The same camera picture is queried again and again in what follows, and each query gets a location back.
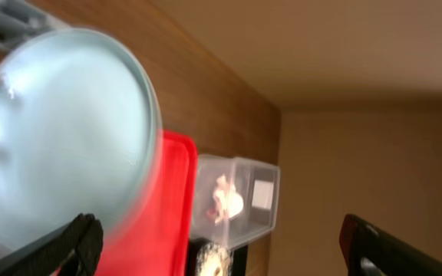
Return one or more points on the rice and food scraps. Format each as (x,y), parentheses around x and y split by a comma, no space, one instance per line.
(214,260)

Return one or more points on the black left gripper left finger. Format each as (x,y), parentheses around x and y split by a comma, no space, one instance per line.
(56,249)

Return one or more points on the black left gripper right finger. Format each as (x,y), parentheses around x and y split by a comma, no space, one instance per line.
(368,250)

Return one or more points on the black tray bin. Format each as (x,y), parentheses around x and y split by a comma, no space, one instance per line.
(239,258)

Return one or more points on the red snack wrapper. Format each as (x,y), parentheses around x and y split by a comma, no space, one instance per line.
(212,214)

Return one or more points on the clear plastic bin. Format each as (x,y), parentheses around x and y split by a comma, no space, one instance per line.
(257,182)

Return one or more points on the grey dishwasher rack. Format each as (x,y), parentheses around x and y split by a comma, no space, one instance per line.
(20,21)

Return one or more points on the light blue plate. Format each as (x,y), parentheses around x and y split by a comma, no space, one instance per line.
(79,133)

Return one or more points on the white napkin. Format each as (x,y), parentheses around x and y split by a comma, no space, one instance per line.
(229,203)

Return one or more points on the red plastic tray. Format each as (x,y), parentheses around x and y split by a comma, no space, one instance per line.
(153,242)

